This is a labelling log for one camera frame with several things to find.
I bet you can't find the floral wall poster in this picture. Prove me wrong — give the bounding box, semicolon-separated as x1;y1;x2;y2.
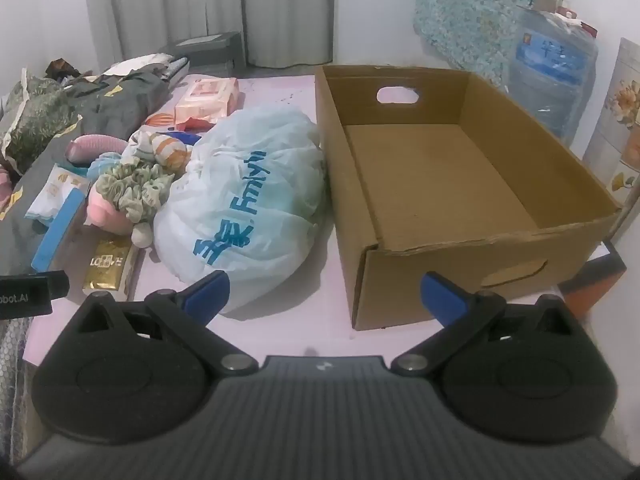
582;37;640;241

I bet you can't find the pink wet wipes pack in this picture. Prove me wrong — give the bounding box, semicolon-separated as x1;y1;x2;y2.
174;77;240;128

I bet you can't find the brown cardboard box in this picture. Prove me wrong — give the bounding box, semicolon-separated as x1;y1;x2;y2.
314;64;623;332

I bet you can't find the red white package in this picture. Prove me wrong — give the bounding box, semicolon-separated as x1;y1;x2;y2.
552;5;598;38

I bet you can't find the green white cloth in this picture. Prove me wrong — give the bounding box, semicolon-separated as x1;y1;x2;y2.
95;156;176;223

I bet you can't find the white clothes pile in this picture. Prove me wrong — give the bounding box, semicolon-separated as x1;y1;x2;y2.
97;54;191;81

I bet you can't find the white tissue packet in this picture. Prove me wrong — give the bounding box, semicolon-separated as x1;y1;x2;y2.
25;164;93;223

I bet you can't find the pink printed bed sheet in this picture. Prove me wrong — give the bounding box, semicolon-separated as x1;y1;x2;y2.
22;74;566;376

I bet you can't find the grey curtain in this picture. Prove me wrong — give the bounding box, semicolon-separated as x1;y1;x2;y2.
82;0;336;68

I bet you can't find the blue water jug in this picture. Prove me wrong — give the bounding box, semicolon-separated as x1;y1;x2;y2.
507;6;600;146

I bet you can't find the white plastic bag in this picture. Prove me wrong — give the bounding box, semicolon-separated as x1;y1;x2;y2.
152;106;328;315

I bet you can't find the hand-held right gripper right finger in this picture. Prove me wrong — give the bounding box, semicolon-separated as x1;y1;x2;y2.
390;271;576;376

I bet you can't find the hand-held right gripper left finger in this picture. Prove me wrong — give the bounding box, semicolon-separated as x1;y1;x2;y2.
75;270;258;376

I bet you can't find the dark brown object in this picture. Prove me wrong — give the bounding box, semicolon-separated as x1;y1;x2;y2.
45;57;83;81

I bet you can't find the grey printed duvet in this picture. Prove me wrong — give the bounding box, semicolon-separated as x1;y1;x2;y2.
0;71;171;276

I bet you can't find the pink plush toy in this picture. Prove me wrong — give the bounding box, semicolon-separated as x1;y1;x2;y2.
86;185;153;248

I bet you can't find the grey storage box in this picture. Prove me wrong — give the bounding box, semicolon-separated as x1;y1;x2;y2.
159;31;247;73

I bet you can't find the gold packet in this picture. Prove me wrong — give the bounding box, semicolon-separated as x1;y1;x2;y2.
82;239;140;295

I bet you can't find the orange black box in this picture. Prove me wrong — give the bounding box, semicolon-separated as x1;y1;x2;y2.
557;242;628;321

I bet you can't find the blue speckled hanging cloth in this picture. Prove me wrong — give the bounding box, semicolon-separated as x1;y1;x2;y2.
412;0;553;88

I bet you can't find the orange striped white sock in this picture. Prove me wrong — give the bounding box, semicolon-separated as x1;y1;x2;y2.
127;130;193;173

